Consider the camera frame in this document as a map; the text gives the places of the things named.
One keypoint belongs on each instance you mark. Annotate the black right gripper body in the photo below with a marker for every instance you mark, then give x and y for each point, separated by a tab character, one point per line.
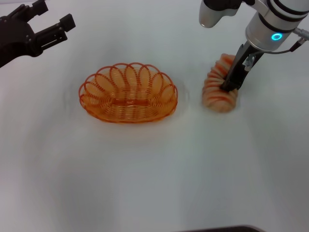
241	67

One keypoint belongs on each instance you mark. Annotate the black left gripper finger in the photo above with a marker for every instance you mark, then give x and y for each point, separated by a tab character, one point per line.
33	10
55	32

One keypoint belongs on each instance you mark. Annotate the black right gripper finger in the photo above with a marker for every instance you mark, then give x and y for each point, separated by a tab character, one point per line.
235	89
226	87

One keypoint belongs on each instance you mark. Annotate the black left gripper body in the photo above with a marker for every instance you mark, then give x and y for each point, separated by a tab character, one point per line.
14	38

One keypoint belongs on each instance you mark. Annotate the orange striped bread loaf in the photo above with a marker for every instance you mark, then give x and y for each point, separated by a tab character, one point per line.
214	96

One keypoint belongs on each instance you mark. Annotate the orange woven plastic basket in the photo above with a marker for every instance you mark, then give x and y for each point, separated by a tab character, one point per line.
128	104

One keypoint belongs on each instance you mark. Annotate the dark robot chest edge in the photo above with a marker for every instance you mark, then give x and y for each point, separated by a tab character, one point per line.
222	228

